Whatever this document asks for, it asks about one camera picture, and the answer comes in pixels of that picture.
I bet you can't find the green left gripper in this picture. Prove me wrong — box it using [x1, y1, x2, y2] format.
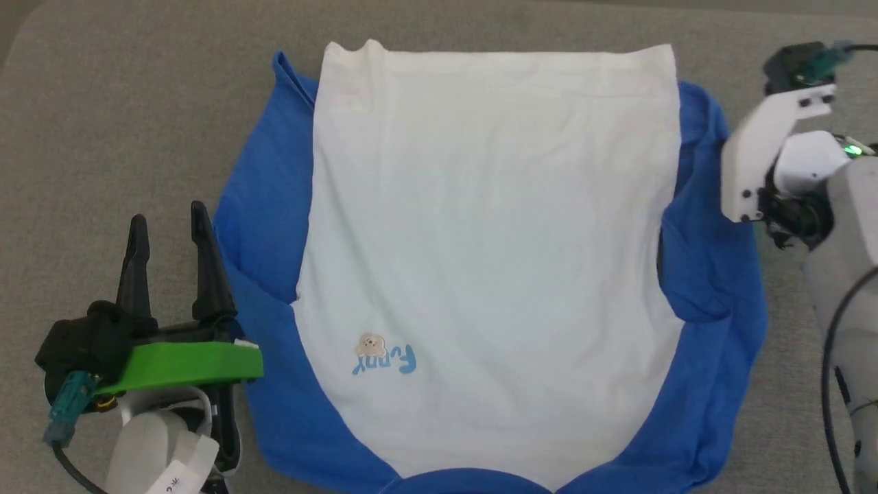
[95, 200, 265, 399]

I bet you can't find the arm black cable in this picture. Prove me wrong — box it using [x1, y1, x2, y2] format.
[43, 370, 114, 494]
[801, 40, 878, 494]

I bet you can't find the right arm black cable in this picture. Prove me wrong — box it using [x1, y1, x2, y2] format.
[801, 40, 878, 494]

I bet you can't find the white paper label tag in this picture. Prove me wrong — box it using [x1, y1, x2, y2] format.
[145, 435, 221, 494]

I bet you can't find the blue and white T-shirt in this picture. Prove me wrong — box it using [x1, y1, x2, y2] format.
[212, 38, 770, 494]

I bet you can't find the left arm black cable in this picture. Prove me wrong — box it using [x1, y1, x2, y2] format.
[43, 370, 114, 494]

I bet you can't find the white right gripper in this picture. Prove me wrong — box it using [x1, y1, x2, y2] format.
[720, 83, 838, 224]

